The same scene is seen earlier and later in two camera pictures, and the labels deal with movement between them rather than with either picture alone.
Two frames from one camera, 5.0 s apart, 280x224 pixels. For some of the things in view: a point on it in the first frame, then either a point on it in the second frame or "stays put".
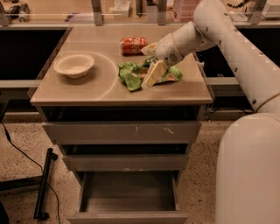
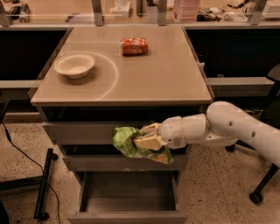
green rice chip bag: x=132 y=74 → x=123 y=137
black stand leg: x=39 y=213 stays put
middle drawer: x=127 y=163 stays put
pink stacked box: x=184 y=10 stays put
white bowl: x=73 y=65 stays put
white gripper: x=166 y=50 → x=171 y=131
